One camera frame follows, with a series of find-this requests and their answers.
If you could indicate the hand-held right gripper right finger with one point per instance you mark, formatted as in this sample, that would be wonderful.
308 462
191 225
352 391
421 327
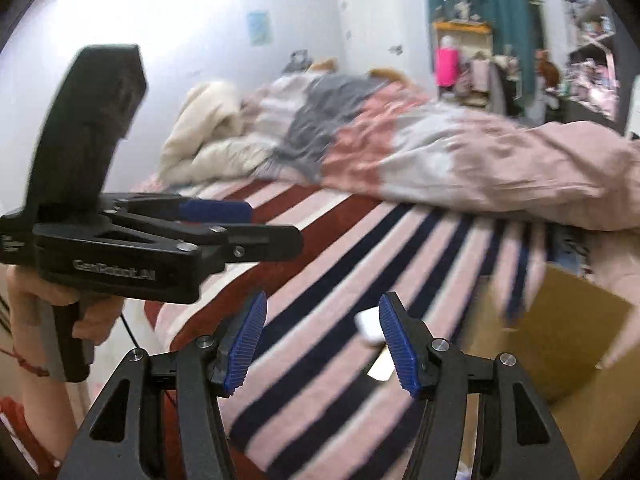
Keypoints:
397 345

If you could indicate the pink grey striped duvet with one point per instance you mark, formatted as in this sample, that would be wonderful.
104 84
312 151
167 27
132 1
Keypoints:
450 160

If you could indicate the teal curtain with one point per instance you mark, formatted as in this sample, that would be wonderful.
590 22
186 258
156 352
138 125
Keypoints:
510 10

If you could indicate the black desk chair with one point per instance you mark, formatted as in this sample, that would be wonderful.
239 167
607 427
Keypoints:
507 90

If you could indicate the dark desk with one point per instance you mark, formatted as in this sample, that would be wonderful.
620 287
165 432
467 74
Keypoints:
580 110

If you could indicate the brown capybara plush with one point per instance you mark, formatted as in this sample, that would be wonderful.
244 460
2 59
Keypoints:
547 70

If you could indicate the blue wall poster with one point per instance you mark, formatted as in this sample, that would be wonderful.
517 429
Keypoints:
260 27

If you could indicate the striped fleece blanket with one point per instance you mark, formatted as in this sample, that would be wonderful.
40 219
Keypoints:
325 260

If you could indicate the cardboard box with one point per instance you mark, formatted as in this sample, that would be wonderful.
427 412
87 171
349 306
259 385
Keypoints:
560 345

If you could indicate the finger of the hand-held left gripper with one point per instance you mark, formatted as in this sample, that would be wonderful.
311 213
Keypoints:
215 210
260 242

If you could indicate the glass display case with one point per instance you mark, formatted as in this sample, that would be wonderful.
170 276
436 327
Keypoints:
460 2

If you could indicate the person's left forearm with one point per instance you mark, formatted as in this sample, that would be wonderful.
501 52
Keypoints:
47 415

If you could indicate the white door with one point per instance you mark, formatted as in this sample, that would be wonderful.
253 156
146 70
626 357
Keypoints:
370 25

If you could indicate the pink bottle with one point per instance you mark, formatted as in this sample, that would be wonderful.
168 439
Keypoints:
446 67

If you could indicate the beige quilt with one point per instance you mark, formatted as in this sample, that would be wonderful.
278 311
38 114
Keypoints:
235 157

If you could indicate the brown plush toy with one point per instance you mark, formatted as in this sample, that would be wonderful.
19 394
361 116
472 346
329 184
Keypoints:
322 65
387 75

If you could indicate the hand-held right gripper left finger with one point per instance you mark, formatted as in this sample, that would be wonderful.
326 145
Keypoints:
245 345

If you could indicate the person's left hand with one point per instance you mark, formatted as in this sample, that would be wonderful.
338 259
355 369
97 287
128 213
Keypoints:
25 300

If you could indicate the white earbuds case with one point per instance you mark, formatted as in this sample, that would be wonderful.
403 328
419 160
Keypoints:
367 326

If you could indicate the yellow shelf unit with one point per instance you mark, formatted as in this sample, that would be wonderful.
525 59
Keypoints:
462 29

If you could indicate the dark bookshelf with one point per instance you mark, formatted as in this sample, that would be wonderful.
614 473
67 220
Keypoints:
597 35

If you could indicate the cream fleece blanket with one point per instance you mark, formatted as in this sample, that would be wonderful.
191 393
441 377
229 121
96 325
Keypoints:
205 120

